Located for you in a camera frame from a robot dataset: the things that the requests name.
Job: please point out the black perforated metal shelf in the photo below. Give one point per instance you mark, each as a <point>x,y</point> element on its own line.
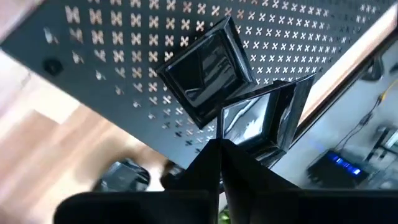
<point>25,51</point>

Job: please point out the green plant in white pot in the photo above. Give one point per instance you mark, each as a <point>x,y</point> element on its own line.
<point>224,217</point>

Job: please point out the black aluminium table frame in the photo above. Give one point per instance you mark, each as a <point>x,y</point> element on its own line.
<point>342,91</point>

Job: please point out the square flared black plate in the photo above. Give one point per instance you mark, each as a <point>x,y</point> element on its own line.
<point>202,71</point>
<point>124,177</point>

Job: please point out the black computer tower RGB lights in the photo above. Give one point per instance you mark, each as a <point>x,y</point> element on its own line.
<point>329,174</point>

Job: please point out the small square black plate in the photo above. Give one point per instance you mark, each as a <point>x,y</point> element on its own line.
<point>248,121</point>

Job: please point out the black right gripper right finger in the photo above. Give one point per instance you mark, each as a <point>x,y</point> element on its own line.
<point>295,208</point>

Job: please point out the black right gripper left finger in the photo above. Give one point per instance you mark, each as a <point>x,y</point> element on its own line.
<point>155,208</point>

